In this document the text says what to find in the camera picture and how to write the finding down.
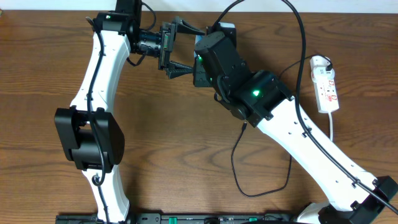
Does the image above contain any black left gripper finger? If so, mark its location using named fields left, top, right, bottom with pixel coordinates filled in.
left=176, top=19, right=205, bottom=35
left=165, top=61, right=193, bottom=79

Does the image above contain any black USB charging cable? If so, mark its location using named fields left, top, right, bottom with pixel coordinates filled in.
left=230, top=54, right=333, bottom=198

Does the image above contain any blue screen smartphone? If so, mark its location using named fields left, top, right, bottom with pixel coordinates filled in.
left=193, top=35, right=203, bottom=58

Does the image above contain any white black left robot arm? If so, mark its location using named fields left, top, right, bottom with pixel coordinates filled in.
left=55, top=1, right=202, bottom=223

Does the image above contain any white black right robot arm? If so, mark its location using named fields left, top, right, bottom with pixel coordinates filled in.
left=195, top=31, right=397, bottom=223

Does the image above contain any white USB charger plug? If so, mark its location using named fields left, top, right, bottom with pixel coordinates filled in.
left=311, top=67, right=335, bottom=83

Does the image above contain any white power strip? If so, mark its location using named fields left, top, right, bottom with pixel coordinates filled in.
left=310, top=55, right=340, bottom=113

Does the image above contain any white power strip cord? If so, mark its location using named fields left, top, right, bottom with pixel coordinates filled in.
left=328, top=112, right=334, bottom=142

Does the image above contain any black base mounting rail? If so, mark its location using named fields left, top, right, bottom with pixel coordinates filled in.
left=55, top=212, right=299, bottom=224

